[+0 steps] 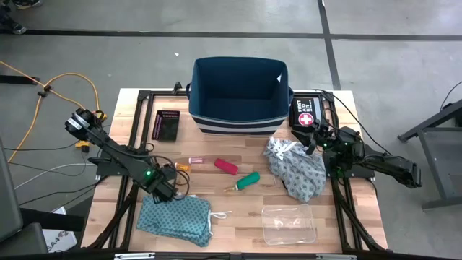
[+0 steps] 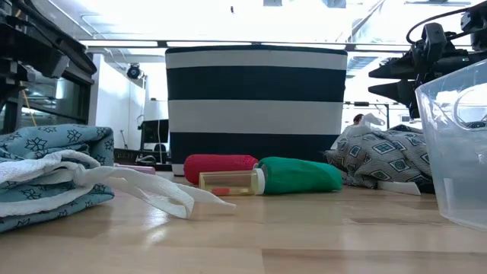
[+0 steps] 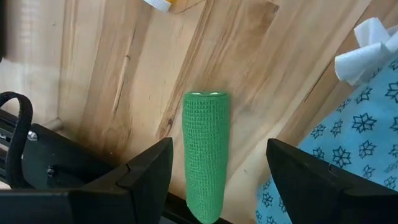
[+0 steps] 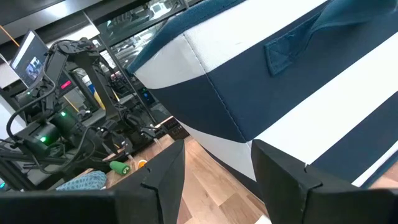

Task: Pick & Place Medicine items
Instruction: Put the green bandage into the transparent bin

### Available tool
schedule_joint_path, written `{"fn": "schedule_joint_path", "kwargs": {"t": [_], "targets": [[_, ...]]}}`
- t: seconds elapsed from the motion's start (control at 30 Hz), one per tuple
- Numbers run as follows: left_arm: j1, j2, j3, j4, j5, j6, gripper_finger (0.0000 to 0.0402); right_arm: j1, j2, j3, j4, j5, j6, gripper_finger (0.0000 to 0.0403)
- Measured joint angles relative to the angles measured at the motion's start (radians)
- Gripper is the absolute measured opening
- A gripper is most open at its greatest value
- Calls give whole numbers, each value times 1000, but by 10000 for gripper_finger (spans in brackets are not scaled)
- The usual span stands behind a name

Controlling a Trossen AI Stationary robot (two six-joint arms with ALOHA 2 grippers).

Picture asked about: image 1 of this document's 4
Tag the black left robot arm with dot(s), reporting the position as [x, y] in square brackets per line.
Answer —
[115, 151]

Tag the clear plastic container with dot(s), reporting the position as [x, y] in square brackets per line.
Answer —
[274, 234]

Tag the orange pill bottle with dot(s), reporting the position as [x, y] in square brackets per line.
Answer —
[183, 167]

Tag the pink pill bottle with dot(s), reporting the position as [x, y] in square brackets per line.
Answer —
[198, 160]

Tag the red bandage roll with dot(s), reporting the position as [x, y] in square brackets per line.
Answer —
[226, 166]

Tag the teal patterned cloth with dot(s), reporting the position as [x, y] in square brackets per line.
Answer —
[173, 220]

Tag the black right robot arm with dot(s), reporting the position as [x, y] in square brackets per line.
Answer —
[390, 162]

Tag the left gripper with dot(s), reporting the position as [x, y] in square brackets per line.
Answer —
[164, 191]

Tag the black slotted plastic basket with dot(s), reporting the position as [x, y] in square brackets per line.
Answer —
[167, 126]

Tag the black floor strip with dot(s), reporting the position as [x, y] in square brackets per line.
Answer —
[18, 79]

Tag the teal-green bandage roll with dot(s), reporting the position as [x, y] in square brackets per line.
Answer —
[249, 180]

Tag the grey patterned cloth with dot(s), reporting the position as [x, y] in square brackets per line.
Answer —
[299, 173]

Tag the black aluminium table frame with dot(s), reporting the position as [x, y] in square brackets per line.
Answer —
[143, 96]

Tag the grey metal desk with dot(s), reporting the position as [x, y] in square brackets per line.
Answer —
[433, 155]

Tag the white printed cardboard box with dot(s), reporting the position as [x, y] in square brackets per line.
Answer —
[59, 240]

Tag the black clamp knob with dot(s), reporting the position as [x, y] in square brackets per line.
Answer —
[177, 87]

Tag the grey office chair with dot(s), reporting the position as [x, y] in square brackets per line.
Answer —
[11, 202]

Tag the silver metal bracket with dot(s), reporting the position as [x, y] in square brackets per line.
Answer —
[133, 256]
[335, 257]

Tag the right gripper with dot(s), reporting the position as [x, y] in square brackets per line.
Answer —
[317, 134]

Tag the person's shoe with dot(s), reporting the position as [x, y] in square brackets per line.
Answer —
[27, 3]
[12, 26]

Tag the navy striped fabric bin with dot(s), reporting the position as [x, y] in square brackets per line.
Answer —
[238, 122]

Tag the black first aid kit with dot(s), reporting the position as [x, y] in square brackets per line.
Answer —
[305, 108]

